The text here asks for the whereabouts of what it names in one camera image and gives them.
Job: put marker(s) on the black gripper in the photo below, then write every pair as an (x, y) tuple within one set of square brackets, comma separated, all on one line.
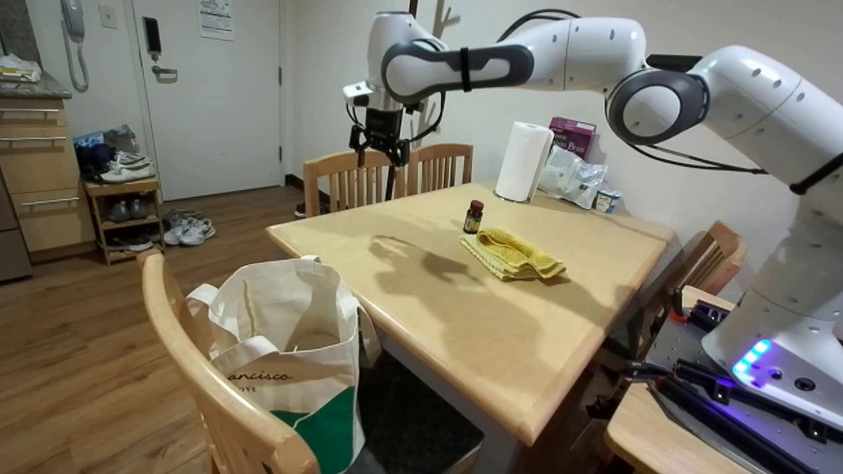
[(386, 125)]

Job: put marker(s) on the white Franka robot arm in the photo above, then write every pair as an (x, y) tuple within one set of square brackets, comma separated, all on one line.
[(753, 106)]

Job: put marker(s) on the clear plastic bag pile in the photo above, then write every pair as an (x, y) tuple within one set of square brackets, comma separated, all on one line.
[(570, 179)]

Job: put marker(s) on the white tote bag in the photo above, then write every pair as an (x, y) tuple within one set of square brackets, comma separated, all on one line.
[(291, 306)]

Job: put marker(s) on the white paper towel roll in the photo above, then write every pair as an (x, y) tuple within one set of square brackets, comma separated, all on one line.
[(525, 161)]

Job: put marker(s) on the yellow folded towel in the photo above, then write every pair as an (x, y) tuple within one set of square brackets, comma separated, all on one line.
[(515, 253)]

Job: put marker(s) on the white room door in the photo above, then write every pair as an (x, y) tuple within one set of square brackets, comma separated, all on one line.
[(218, 113)]

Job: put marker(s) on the purple cardboard box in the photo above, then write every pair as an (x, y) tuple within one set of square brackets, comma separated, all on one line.
[(574, 136)]

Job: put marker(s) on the white grey sneaker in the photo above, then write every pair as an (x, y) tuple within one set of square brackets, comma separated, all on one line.
[(187, 232)]

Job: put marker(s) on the small white packet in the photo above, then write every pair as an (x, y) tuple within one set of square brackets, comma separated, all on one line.
[(609, 200)]

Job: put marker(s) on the white paper notice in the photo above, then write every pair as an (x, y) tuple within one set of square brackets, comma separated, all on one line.
[(217, 17)]

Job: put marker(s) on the white low sneaker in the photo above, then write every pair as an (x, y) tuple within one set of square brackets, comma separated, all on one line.
[(127, 169)]

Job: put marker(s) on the small wooden shoe rack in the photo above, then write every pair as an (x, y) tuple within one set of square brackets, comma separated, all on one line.
[(121, 187)]

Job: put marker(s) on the dark blue shoe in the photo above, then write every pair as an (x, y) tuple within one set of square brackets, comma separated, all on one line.
[(93, 148)]

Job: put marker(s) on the light wood drawer cabinet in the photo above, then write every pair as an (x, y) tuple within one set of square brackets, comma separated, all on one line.
[(54, 175)]

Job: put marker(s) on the orange black clamp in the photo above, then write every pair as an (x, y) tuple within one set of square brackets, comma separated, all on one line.
[(702, 314)]

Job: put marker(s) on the stainless steel oven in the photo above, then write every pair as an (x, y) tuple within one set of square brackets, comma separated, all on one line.
[(14, 246)]

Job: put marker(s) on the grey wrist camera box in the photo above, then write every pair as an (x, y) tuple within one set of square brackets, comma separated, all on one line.
[(355, 90)]

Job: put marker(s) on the white light switch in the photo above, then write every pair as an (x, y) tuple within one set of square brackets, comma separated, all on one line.
[(109, 17)]

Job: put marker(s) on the white wall phone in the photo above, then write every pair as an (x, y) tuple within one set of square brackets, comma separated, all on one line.
[(72, 17)]

